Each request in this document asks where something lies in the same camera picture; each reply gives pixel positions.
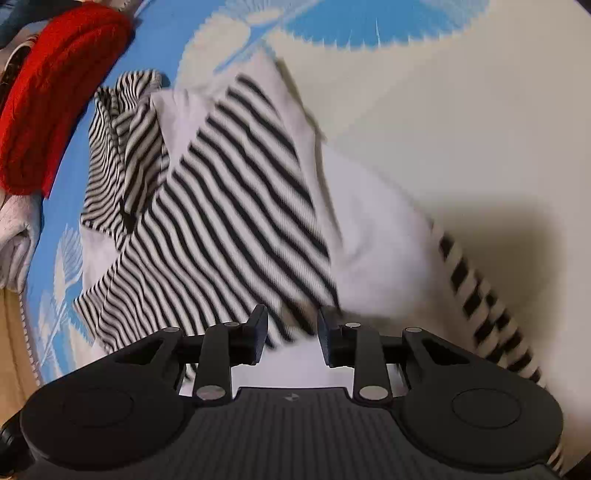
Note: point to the beige folded blanket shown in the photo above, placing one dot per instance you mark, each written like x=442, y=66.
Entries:
x=16, y=230

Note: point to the red folded blanket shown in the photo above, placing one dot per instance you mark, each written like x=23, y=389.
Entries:
x=51, y=97

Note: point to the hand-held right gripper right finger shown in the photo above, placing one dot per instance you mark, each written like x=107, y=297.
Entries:
x=323, y=325

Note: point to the blue and cream printed bedsheet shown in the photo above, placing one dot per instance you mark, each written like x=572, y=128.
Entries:
x=461, y=138

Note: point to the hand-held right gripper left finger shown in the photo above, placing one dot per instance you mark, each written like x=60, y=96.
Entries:
x=258, y=325

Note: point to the black and white striped shirt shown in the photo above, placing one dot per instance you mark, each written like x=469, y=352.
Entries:
x=240, y=221

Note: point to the wooden headboard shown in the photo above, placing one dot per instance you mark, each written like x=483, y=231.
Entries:
x=11, y=350

